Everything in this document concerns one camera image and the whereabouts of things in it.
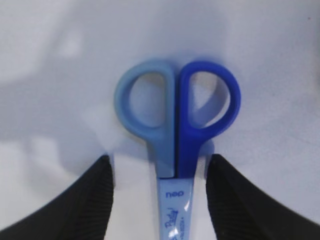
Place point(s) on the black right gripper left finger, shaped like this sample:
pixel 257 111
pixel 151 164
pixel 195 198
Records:
pixel 81 212

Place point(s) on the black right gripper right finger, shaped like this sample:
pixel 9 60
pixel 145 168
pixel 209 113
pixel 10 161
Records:
pixel 239 210

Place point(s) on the blue scissors with cover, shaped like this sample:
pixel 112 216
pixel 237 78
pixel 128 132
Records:
pixel 175 145

